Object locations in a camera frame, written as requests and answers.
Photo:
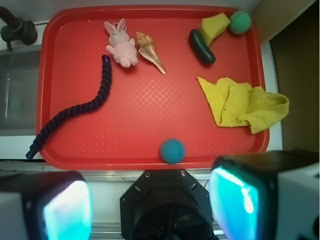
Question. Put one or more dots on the pink plush bunny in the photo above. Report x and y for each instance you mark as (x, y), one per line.
(120, 45)

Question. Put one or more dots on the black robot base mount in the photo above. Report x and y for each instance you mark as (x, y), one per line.
(166, 205)

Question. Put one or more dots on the golden conch seashell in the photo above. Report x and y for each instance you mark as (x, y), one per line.
(147, 49)

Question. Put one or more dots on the stainless steel sink basin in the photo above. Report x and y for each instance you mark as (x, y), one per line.
(19, 75)

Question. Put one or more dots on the red plastic tray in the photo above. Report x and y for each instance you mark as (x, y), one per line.
(144, 107)

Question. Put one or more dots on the yellow sponge wedge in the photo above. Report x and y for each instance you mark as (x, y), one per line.
(211, 27)

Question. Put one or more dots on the green textured ball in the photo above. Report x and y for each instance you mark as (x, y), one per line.
(240, 22)

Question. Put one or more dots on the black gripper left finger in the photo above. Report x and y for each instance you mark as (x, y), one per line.
(45, 206)

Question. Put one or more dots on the grey sink faucet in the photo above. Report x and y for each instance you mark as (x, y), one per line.
(16, 29)

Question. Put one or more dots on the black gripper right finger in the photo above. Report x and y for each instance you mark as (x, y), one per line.
(272, 195)

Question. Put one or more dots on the brown cardboard panel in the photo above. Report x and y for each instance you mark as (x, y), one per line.
(270, 17)

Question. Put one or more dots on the dark green toy cucumber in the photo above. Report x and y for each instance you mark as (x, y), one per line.
(199, 47)

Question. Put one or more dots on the yellow cloth towel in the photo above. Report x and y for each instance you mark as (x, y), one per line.
(235, 104)

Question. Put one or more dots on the blue textured ball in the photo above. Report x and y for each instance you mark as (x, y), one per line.
(172, 151)

